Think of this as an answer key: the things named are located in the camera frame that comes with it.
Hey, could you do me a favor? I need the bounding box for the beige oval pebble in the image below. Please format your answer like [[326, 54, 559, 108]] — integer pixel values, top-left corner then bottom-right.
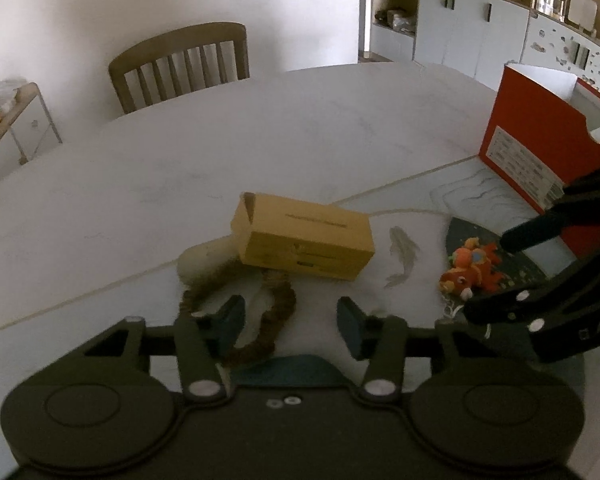
[[176, 237, 241, 282]]

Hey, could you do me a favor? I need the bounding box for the red cardboard box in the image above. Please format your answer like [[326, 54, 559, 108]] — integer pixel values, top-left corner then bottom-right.
[[479, 62, 600, 257]]

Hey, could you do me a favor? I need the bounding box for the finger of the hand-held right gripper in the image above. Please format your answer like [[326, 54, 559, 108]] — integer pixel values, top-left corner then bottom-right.
[[499, 160, 600, 254], [461, 245, 600, 341]]

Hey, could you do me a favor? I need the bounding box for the white cabinet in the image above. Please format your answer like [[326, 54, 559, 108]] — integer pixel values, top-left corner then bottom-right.
[[412, 0, 600, 108]]

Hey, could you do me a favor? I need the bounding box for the brown braided hair tie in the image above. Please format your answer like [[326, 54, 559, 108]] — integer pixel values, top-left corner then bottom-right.
[[179, 260, 298, 370]]

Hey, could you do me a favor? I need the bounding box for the orange fish plush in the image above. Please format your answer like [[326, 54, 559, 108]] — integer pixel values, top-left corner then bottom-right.
[[439, 237, 506, 306]]

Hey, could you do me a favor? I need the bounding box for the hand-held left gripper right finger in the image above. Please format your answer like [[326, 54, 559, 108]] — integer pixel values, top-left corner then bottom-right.
[[336, 296, 486, 403]]

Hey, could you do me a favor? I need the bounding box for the wood topped side cabinet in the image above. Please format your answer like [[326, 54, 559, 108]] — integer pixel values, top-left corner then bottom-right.
[[0, 82, 64, 173]]

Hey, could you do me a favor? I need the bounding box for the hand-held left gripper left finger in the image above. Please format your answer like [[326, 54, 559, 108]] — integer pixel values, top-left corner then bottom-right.
[[82, 294, 247, 403]]

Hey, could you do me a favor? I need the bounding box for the wooden slat chair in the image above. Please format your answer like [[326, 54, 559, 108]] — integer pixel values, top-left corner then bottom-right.
[[108, 22, 251, 115]]

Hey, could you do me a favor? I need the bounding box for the open shelf unit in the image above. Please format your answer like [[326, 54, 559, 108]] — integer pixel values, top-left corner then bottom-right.
[[369, 0, 422, 62]]

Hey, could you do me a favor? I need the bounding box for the yellow cardboard box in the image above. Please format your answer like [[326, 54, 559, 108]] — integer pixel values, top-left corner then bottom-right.
[[230, 192, 376, 282]]

